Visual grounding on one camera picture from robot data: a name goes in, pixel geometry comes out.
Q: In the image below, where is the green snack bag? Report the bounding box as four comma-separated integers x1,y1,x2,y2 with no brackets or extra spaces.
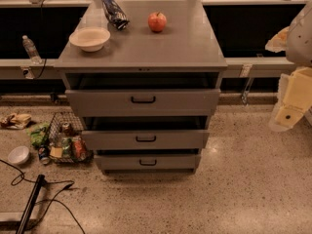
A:
26,122,50,149

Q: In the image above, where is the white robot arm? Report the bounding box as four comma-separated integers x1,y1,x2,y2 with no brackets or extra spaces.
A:
265,1,312,132

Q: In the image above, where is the top grey drawer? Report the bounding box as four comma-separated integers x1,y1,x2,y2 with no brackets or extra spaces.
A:
65,89,219,117

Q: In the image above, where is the grey drawer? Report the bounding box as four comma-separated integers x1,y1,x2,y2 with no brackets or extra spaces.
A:
82,130,209,150
94,154,201,171
65,89,219,117

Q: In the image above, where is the black pole on floor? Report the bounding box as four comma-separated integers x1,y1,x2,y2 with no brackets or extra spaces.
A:
16,175,45,234

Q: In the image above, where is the black hanging cable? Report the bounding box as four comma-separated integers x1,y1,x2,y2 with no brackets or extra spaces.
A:
34,0,54,80

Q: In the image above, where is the grey drawer cabinet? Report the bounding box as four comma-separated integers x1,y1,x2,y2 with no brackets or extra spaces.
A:
54,0,228,176

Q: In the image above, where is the wire mesh basket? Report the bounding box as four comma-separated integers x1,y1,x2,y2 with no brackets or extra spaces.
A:
48,112,93,163

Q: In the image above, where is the middle grey drawer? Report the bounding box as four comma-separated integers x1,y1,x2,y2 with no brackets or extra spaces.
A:
82,130,209,150

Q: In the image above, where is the bottom grey drawer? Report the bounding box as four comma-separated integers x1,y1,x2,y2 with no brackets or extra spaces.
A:
94,154,201,171

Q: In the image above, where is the blue chip bag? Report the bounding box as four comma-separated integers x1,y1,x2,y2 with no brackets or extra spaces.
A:
101,0,130,30

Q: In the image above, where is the clear plastic water bottle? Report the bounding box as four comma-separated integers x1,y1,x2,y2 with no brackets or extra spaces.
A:
22,35,42,64

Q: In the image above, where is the red soda can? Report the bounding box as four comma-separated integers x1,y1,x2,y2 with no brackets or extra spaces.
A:
73,136,87,160

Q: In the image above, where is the blue soda can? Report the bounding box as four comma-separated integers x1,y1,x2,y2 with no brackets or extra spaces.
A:
38,145,50,165

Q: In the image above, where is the red apple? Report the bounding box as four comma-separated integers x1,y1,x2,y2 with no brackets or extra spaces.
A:
147,12,167,32

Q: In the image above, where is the black cable on floor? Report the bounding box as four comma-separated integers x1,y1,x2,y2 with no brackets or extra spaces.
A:
0,159,86,234

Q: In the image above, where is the white paper bowl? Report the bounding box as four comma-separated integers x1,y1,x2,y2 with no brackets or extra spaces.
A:
69,27,110,53

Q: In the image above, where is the crumpled brown snack bag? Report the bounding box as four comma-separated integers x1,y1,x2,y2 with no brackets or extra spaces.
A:
0,113,31,130

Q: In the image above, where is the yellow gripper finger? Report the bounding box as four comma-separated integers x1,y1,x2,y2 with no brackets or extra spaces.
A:
265,26,289,53
268,67,312,132

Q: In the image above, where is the white bowl on floor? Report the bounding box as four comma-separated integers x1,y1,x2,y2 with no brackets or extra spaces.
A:
8,146,30,165

